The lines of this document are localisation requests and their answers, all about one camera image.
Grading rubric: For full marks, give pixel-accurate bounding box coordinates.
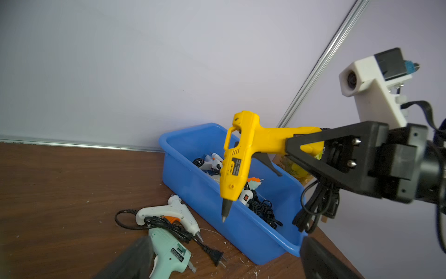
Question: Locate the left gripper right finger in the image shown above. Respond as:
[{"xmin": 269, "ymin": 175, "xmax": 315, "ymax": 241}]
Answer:
[{"xmin": 300, "ymin": 237, "xmax": 361, "ymax": 279}]

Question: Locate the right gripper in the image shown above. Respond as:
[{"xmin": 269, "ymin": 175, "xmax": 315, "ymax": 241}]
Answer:
[{"xmin": 285, "ymin": 123, "xmax": 446, "ymax": 204}]

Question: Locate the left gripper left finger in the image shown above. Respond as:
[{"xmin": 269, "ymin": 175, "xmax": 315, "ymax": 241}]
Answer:
[{"xmin": 93, "ymin": 237, "xmax": 154, "ymax": 279}]

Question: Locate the small mint glue gun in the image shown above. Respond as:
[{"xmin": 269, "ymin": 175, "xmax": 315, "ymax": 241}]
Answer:
[{"xmin": 148, "ymin": 228, "xmax": 196, "ymax": 279}]

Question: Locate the white glue gun orange trigger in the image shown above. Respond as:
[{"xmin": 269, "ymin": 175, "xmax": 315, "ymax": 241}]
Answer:
[{"xmin": 238, "ymin": 177, "xmax": 263, "ymax": 206}]

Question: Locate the yellow glue gun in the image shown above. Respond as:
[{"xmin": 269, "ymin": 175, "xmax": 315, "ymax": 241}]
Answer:
[{"xmin": 220, "ymin": 110, "xmax": 322, "ymax": 222}]

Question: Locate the small white glue gun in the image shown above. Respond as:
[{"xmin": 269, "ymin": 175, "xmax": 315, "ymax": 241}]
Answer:
[{"xmin": 200, "ymin": 153, "xmax": 224, "ymax": 174}]

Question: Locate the blue plastic storage box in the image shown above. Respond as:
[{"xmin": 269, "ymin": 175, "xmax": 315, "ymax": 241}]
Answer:
[{"xmin": 159, "ymin": 123, "xmax": 306, "ymax": 265}]

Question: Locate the potted green plant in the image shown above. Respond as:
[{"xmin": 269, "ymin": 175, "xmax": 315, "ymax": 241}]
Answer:
[{"xmin": 279, "ymin": 156, "xmax": 314, "ymax": 187}]

